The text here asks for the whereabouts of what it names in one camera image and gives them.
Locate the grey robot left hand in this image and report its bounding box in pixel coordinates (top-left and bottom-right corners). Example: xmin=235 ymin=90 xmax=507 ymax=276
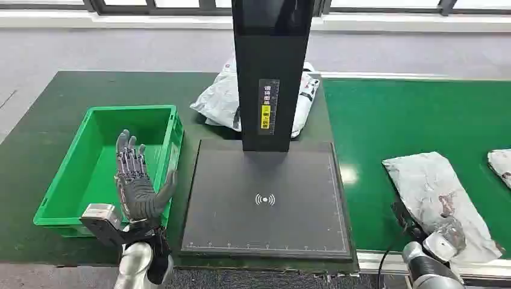
xmin=114 ymin=129 xmax=179 ymax=229

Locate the green plastic crate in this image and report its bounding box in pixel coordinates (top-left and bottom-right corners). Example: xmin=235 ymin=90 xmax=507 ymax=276
xmin=33 ymin=105 xmax=184 ymax=238

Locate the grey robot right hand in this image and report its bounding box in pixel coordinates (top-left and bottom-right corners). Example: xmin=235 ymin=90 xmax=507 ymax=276
xmin=433 ymin=217 xmax=468 ymax=253

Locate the black scanner column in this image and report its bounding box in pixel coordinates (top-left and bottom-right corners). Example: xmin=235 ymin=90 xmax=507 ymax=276
xmin=231 ymin=0 xmax=316 ymax=153

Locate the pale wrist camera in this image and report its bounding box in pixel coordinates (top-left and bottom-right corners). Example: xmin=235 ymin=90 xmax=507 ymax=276
xmin=80 ymin=203 xmax=130 ymax=248
xmin=390 ymin=200 xmax=425 ymax=245

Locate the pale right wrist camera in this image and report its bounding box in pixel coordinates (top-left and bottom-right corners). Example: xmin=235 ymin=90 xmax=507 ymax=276
xmin=390 ymin=200 xmax=425 ymax=245

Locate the white parcel bag red print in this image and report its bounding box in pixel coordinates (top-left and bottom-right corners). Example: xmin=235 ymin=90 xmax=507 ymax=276
xmin=487 ymin=149 xmax=511 ymax=190

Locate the black scanner base plate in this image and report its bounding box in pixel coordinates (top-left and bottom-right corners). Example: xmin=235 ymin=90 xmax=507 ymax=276
xmin=180 ymin=139 xmax=354 ymax=263

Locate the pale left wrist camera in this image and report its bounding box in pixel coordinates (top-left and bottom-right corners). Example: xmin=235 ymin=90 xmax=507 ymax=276
xmin=80 ymin=203 xmax=130 ymax=248

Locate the white crumpled parcel bag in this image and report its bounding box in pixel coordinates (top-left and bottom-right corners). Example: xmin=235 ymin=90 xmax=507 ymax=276
xmin=190 ymin=54 xmax=321 ymax=139

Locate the dark green table mat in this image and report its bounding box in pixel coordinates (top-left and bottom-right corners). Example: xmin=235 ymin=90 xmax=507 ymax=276
xmin=0 ymin=70 xmax=360 ymax=275

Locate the grey parcel bag red print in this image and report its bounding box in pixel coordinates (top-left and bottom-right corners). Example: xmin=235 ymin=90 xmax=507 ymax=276
xmin=381 ymin=151 xmax=504 ymax=265

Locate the black cable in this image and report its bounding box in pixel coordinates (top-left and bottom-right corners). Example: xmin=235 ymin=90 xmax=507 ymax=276
xmin=377 ymin=238 xmax=405 ymax=289

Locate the green conveyor belt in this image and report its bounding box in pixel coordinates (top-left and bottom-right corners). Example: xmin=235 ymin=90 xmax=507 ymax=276
xmin=322 ymin=78 xmax=511 ymax=258

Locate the dark window frame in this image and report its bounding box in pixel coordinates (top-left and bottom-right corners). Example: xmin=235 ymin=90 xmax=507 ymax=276
xmin=0 ymin=0 xmax=511 ymax=17

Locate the aluminium conveyor rail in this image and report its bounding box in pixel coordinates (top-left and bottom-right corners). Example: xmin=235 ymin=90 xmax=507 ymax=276
xmin=356 ymin=250 xmax=511 ymax=281

